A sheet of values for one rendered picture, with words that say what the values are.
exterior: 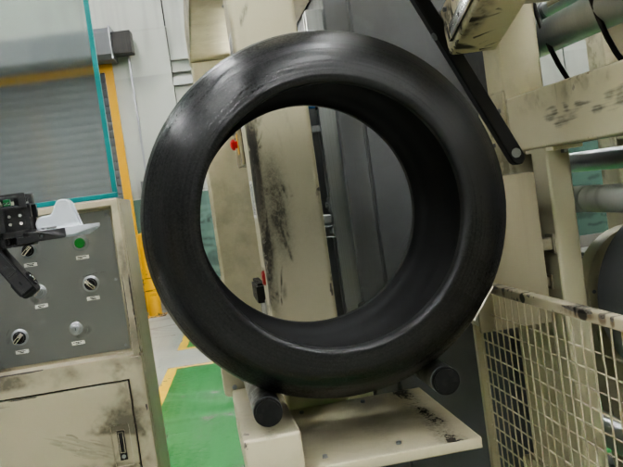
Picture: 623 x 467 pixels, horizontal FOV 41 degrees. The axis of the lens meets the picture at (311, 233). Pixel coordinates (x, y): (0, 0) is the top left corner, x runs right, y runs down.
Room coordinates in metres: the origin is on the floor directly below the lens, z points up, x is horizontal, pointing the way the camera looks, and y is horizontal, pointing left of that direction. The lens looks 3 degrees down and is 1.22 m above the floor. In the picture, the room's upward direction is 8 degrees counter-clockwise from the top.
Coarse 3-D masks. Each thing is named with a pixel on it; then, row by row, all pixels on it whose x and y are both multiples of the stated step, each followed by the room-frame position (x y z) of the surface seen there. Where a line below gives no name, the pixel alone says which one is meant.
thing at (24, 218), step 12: (0, 204) 1.27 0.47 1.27; (12, 204) 1.27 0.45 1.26; (24, 204) 1.25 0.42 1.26; (0, 216) 1.24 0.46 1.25; (12, 216) 1.26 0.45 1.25; (24, 216) 1.26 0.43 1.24; (36, 216) 1.31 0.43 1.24; (0, 228) 1.24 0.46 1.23; (12, 228) 1.26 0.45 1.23; (24, 228) 1.26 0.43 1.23; (36, 228) 1.31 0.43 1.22; (0, 240) 1.25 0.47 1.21
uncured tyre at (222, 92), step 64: (256, 64) 1.22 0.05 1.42; (320, 64) 1.23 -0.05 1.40; (384, 64) 1.24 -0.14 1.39; (192, 128) 1.20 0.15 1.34; (384, 128) 1.52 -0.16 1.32; (448, 128) 1.25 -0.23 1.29; (192, 192) 1.20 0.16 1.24; (448, 192) 1.51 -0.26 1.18; (192, 256) 1.19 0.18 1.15; (448, 256) 1.50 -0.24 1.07; (192, 320) 1.21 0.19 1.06; (256, 320) 1.48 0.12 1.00; (384, 320) 1.51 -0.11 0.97; (448, 320) 1.25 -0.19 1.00; (256, 384) 1.24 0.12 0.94; (320, 384) 1.23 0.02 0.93; (384, 384) 1.26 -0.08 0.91
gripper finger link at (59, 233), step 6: (60, 228) 1.26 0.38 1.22; (24, 234) 1.24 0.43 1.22; (30, 234) 1.24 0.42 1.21; (36, 234) 1.24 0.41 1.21; (48, 234) 1.25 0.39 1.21; (54, 234) 1.25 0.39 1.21; (60, 234) 1.26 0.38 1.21; (12, 240) 1.26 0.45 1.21; (18, 240) 1.24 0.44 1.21; (24, 240) 1.24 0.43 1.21; (30, 240) 1.24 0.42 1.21; (36, 240) 1.24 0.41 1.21; (42, 240) 1.24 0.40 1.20
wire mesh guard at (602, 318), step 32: (512, 288) 1.46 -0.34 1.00; (512, 320) 1.47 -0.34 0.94; (608, 320) 1.10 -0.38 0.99; (480, 352) 1.66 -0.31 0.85; (512, 352) 1.50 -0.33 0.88; (576, 352) 1.23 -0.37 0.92; (480, 384) 1.67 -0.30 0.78; (544, 384) 1.37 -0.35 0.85; (544, 416) 1.38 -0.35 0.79; (576, 416) 1.26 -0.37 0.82; (608, 416) 1.15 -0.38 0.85; (512, 448) 1.56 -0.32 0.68
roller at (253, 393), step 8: (248, 384) 1.37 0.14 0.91; (248, 392) 1.33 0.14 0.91; (256, 392) 1.28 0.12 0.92; (264, 392) 1.26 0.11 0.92; (272, 392) 1.27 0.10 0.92; (256, 400) 1.24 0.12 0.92; (264, 400) 1.23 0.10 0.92; (272, 400) 1.23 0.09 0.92; (256, 408) 1.22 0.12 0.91; (264, 408) 1.22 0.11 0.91; (272, 408) 1.22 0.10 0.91; (280, 408) 1.23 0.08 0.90; (256, 416) 1.22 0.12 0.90; (264, 416) 1.22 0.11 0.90; (272, 416) 1.22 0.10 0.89; (280, 416) 1.22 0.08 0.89; (264, 424) 1.22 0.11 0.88; (272, 424) 1.22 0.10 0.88
